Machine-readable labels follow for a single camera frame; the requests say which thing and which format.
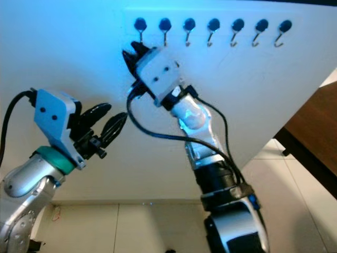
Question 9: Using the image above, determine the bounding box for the dark brown wooden table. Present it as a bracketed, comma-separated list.
[274, 79, 337, 177]

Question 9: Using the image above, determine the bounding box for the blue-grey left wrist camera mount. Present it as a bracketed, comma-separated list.
[33, 88, 83, 171]

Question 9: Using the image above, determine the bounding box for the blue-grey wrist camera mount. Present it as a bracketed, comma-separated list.
[33, 88, 83, 171]
[135, 47, 183, 106]

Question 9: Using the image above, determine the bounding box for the black magnet metal hook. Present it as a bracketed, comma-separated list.
[252, 19, 270, 48]
[274, 20, 293, 48]
[229, 18, 246, 47]
[206, 18, 221, 47]
[133, 17, 148, 43]
[158, 17, 173, 47]
[182, 17, 197, 47]

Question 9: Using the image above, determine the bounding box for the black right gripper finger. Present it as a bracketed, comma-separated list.
[132, 41, 153, 59]
[122, 50, 144, 80]

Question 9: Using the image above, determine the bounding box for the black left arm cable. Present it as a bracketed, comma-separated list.
[0, 89, 38, 165]

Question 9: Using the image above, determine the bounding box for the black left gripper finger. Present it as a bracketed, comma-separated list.
[104, 112, 128, 147]
[83, 103, 113, 126]

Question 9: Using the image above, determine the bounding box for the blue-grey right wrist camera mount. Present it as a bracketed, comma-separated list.
[135, 47, 183, 106]

